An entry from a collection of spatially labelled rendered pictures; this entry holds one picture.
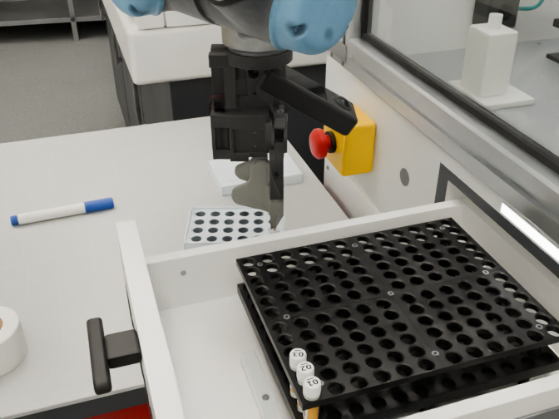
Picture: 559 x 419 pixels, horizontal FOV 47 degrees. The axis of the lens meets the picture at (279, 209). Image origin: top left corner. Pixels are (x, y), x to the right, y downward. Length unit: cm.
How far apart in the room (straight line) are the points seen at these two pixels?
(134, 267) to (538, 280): 36
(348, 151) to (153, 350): 44
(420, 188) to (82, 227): 46
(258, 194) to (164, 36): 57
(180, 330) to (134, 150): 54
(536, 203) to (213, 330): 31
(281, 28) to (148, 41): 79
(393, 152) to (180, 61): 58
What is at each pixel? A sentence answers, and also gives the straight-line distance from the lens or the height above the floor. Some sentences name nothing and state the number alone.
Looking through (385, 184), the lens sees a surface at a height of 84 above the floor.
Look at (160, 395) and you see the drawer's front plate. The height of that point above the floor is 93.
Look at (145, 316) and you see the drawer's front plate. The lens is 49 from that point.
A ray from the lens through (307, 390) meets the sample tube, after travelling 45.
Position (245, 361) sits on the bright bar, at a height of 85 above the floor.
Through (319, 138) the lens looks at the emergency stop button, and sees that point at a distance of 82.
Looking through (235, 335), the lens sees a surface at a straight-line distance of 60.
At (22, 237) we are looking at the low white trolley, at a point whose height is 76.
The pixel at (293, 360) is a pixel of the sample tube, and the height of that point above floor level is 91.
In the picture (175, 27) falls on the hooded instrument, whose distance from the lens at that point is 124.
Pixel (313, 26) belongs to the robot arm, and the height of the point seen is 112.
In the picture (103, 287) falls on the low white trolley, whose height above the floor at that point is 76.
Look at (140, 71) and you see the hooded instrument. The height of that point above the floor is 83.
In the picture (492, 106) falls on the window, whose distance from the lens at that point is 64.
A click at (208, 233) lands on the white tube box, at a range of 81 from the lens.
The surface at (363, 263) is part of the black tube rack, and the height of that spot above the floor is 90.
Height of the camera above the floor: 125
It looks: 32 degrees down
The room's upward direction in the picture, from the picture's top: straight up
